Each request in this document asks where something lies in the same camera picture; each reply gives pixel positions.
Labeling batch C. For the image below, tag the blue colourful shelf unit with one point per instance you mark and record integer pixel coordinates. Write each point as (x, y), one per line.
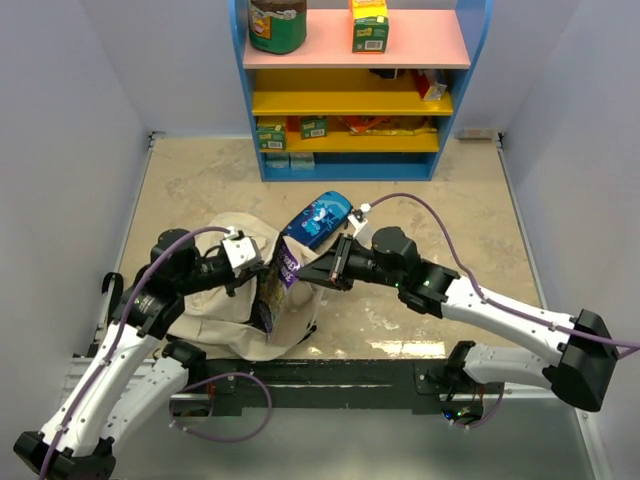
(323, 77)

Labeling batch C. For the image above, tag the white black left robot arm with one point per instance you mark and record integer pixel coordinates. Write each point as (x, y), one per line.
(83, 438)

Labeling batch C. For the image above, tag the light blue box left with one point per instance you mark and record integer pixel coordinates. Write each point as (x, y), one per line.
(277, 160)

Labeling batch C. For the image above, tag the small white pink eraser box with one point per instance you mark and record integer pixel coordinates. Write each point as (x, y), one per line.
(477, 134)

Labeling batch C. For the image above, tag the green box lower left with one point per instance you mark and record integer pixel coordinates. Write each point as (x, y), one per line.
(271, 136)

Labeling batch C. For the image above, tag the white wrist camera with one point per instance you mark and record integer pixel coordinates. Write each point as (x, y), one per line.
(362, 229)
(242, 251)

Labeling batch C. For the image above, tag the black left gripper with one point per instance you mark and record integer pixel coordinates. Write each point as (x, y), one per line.
(233, 283)

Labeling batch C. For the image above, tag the purple Treehouse book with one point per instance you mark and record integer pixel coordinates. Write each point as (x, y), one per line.
(273, 287)

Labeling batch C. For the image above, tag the light blue box right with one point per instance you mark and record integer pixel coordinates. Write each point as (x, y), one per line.
(302, 160)

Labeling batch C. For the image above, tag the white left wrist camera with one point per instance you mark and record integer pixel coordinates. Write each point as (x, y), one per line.
(242, 251)

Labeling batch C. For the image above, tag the green box lower middle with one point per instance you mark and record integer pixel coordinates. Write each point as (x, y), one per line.
(312, 127)

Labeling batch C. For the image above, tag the green brown jar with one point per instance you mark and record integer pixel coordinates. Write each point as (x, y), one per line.
(277, 27)

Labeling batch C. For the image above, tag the light blue box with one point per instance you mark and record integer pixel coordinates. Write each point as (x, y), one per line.
(302, 160)
(277, 160)

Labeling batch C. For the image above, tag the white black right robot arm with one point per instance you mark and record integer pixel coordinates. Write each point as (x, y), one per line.
(572, 356)

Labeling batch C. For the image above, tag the beige canvas backpack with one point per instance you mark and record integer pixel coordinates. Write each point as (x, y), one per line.
(225, 320)

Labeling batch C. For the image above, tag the blue pencil case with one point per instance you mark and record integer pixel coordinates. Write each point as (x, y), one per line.
(315, 223)

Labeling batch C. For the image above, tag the orange yellow snack packets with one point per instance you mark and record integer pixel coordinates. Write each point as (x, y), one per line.
(388, 125)

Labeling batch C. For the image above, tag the green yellow carton top shelf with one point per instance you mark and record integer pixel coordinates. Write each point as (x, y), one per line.
(370, 26)

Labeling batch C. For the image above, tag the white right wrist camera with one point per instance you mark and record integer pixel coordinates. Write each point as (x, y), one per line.
(362, 229)

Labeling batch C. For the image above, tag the aluminium frame rail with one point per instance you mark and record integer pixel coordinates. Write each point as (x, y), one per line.
(572, 356)

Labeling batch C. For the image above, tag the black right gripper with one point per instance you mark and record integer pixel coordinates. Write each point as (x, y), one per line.
(331, 269)

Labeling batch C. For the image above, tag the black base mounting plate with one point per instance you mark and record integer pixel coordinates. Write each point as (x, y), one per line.
(419, 386)

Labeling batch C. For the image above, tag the green box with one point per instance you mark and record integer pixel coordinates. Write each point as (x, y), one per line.
(312, 127)
(271, 136)

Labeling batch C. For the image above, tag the red white box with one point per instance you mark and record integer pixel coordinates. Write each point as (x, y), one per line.
(430, 84)

